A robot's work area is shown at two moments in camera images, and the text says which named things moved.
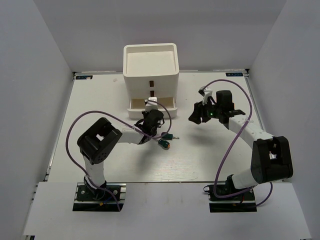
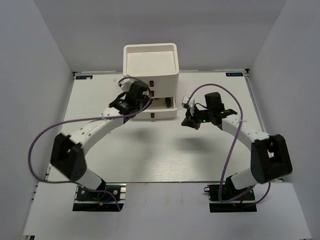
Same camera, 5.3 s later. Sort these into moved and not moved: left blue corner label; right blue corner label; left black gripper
Moved: left black gripper
Not moved: right blue corner label; left blue corner label
